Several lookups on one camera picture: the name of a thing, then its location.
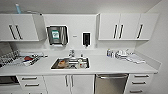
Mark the stainless steel dishwasher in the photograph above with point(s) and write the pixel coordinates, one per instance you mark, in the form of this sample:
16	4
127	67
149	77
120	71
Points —
111	85

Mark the black soap dispenser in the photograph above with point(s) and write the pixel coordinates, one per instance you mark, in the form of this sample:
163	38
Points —
86	39

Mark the chrome faucet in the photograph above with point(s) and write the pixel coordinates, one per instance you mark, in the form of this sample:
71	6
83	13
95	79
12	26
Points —
72	53

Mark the white cup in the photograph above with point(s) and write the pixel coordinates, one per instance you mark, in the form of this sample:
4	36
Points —
80	63

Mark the steel sink basin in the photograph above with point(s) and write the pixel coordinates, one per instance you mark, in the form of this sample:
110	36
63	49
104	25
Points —
70	63

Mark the blue white soap bottle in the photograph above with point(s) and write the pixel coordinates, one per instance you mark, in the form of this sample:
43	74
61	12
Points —
110	53

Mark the plate with food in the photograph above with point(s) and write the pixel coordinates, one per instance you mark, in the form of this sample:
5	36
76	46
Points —
61	64

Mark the steel paper towel dispenser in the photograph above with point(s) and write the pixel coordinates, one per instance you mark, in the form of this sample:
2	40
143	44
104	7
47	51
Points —
57	35

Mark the white sink cabinet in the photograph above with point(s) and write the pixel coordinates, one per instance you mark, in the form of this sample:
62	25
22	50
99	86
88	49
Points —
70	85

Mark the teal bottle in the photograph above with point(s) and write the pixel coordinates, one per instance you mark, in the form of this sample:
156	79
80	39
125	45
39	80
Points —
18	9

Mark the black built-in microwave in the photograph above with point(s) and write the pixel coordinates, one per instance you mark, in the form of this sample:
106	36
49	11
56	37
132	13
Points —
8	80

